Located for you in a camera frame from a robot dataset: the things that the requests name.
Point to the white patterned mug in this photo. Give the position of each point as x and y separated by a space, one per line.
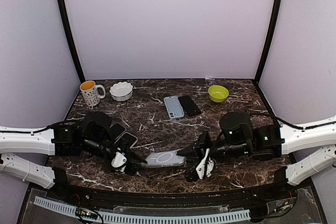
92 92

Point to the black left frame post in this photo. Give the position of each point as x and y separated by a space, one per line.
70 39

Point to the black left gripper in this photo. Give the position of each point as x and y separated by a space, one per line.
128 166

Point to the white slotted cable duct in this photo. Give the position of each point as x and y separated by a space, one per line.
110 217

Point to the black frame post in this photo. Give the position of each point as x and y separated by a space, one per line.
268 41
70 39

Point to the black phone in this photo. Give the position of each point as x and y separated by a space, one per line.
189 105

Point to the black front rail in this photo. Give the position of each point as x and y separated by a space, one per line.
97 198

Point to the black right frame post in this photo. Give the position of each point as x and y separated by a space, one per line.
268 41

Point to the phone in grey case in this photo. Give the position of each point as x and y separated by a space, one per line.
117 130

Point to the green bowl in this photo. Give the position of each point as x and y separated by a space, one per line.
217 93

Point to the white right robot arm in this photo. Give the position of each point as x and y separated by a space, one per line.
239 138

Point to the white scalloped bowl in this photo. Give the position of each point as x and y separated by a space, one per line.
121 91

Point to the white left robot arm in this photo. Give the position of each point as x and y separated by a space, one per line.
93 134

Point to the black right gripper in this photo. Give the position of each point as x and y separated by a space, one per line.
199 153

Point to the right green circuit board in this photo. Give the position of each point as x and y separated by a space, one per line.
282 207

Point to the green circuit board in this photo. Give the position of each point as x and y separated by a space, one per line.
85 214
282 207

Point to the light blue phone case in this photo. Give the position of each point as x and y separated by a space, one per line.
173 107

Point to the left green circuit board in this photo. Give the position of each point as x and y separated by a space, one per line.
85 214

